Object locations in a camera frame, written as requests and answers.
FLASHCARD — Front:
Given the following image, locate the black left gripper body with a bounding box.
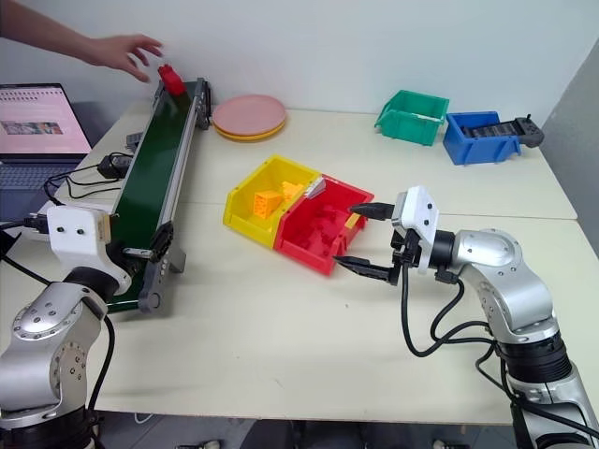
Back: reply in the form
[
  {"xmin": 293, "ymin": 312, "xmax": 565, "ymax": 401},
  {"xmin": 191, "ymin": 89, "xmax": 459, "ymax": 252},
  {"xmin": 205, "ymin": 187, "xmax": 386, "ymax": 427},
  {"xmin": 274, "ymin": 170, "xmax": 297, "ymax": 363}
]
[{"xmin": 105, "ymin": 242, "xmax": 142, "ymax": 283}]

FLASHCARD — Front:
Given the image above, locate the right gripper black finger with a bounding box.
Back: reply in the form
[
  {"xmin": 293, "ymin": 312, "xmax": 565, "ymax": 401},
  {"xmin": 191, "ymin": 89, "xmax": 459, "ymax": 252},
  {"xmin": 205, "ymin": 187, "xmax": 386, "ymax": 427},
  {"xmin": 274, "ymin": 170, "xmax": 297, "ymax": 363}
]
[
  {"xmin": 333, "ymin": 254, "xmax": 395, "ymax": 285},
  {"xmin": 349, "ymin": 201, "xmax": 397, "ymax": 222}
]

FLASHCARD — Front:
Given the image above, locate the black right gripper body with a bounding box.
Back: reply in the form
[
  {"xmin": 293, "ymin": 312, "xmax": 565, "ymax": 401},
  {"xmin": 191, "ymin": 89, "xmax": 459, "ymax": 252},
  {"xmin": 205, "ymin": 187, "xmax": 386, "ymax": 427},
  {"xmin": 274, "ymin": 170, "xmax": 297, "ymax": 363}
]
[{"xmin": 388, "ymin": 226, "xmax": 425, "ymax": 284}]

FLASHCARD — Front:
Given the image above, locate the red toy brick block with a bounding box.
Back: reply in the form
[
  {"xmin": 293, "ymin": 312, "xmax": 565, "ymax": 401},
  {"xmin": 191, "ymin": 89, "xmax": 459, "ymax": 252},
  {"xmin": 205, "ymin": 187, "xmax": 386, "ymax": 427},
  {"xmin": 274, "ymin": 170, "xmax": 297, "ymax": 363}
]
[{"xmin": 157, "ymin": 63, "xmax": 184, "ymax": 96}]

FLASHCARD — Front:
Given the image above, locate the green conveyor belt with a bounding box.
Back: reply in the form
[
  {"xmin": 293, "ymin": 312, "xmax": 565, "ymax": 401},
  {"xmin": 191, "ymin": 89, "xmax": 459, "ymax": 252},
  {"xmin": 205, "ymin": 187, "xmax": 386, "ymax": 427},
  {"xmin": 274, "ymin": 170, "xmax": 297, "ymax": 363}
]
[{"xmin": 105, "ymin": 77, "xmax": 214, "ymax": 313}]

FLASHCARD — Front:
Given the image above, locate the person's bare hand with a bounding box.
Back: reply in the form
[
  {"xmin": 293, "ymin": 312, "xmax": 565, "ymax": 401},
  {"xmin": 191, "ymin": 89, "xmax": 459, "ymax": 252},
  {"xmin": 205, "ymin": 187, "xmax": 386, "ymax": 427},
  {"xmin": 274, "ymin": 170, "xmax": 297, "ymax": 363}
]
[{"xmin": 87, "ymin": 33, "xmax": 165, "ymax": 84}]

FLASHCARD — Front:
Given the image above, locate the red toy blocks pile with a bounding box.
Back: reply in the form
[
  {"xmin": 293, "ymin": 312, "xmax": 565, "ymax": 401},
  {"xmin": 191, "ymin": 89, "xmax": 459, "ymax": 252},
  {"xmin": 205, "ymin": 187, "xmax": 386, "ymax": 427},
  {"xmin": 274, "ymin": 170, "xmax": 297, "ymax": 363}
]
[{"xmin": 302, "ymin": 204, "xmax": 350, "ymax": 254}]

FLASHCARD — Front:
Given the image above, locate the red storage bin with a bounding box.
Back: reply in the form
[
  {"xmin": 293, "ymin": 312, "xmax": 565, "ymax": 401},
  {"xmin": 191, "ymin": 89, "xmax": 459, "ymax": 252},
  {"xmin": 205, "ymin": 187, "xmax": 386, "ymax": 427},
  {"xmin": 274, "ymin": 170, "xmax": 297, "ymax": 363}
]
[{"xmin": 273, "ymin": 173, "xmax": 376, "ymax": 278}]

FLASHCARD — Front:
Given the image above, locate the black power adapter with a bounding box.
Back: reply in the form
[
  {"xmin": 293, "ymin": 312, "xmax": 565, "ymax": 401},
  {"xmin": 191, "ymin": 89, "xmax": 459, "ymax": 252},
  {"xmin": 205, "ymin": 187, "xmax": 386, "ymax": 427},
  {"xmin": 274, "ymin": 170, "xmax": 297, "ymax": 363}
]
[{"xmin": 97, "ymin": 152, "xmax": 135, "ymax": 181}]

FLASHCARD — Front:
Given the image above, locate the green storage bin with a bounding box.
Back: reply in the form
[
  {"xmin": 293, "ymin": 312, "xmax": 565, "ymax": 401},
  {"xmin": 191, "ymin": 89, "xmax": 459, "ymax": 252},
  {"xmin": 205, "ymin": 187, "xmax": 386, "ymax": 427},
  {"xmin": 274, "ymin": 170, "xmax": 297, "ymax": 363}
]
[{"xmin": 373, "ymin": 89, "xmax": 451, "ymax": 149}]

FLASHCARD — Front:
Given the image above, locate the large yellow toy block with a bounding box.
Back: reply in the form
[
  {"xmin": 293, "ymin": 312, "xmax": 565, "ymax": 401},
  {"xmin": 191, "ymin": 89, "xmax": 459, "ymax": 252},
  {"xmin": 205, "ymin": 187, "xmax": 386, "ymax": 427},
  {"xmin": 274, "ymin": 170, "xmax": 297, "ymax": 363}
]
[{"xmin": 253, "ymin": 188, "xmax": 285, "ymax": 222}]

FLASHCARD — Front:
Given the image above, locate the yellow storage bin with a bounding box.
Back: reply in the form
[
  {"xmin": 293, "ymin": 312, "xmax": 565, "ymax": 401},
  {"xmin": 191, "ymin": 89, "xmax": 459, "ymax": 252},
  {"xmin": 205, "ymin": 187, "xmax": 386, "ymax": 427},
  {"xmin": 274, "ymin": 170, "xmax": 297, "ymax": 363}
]
[{"xmin": 223, "ymin": 154, "xmax": 324, "ymax": 249}]

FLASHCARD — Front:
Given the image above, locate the blue storage bin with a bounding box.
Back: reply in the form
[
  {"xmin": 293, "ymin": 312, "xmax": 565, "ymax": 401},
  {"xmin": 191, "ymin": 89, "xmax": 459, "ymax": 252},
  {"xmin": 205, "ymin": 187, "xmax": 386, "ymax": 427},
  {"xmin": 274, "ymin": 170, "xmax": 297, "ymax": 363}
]
[{"xmin": 442, "ymin": 110, "xmax": 523, "ymax": 167}]

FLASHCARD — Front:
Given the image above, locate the yellow plate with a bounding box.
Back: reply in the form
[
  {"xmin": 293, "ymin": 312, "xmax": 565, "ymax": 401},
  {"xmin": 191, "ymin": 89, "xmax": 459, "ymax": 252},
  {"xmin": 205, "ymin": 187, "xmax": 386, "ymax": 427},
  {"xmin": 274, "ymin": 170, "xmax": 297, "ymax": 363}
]
[{"xmin": 213, "ymin": 119, "xmax": 287, "ymax": 143}]

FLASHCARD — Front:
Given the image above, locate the pink plate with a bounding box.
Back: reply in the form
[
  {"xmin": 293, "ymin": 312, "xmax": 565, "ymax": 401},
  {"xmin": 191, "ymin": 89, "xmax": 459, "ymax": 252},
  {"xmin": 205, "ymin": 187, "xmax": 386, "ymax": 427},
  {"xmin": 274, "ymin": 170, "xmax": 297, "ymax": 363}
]
[{"xmin": 212, "ymin": 94, "xmax": 287, "ymax": 138}]

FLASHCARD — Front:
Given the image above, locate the open laptop computer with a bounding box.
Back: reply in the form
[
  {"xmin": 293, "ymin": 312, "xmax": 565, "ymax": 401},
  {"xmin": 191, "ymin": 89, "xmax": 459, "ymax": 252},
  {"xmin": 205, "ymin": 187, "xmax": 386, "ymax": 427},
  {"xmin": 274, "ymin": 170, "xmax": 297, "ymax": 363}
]
[{"xmin": 0, "ymin": 82, "xmax": 94, "ymax": 226}]

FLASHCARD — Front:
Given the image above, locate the black handheld controller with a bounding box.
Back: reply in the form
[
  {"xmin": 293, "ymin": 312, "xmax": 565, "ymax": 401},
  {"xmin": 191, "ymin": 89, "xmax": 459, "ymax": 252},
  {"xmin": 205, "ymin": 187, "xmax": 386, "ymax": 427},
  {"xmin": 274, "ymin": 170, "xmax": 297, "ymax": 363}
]
[{"xmin": 460, "ymin": 114, "xmax": 546, "ymax": 149}]

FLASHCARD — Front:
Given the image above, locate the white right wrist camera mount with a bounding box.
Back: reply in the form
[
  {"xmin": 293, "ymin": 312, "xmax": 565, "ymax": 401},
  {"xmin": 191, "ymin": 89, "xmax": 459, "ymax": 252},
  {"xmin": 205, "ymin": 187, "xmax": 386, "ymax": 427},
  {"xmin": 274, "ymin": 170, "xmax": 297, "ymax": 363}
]
[{"xmin": 391, "ymin": 185, "xmax": 442, "ymax": 275}]

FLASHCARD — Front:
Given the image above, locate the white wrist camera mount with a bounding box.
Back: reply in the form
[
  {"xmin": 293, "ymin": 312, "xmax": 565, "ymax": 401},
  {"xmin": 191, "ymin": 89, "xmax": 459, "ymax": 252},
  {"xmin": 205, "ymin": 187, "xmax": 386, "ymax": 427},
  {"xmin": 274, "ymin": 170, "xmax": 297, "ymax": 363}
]
[
  {"xmin": 46, "ymin": 204, "xmax": 133, "ymax": 297},
  {"xmin": 391, "ymin": 185, "xmax": 442, "ymax": 275}
]

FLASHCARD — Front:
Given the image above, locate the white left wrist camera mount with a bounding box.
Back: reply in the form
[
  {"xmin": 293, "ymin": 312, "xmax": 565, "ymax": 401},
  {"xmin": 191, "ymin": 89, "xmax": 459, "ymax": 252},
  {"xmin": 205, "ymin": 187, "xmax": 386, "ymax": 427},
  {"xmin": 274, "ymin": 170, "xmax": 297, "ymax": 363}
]
[{"xmin": 46, "ymin": 204, "xmax": 133, "ymax": 297}]

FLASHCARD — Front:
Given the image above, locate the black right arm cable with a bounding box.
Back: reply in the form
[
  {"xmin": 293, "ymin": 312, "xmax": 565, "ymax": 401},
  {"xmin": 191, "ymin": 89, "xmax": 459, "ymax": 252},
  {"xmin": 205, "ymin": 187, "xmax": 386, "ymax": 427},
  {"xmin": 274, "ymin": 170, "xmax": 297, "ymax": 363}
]
[{"xmin": 399, "ymin": 268, "xmax": 498, "ymax": 359}]

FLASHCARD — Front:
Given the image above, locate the black power adapter cable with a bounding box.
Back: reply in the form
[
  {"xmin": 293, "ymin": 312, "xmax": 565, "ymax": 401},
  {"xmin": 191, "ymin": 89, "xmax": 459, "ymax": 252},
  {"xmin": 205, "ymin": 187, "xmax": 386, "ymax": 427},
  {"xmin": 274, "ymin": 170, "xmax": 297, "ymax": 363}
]
[{"xmin": 42, "ymin": 167, "xmax": 124, "ymax": 208}]

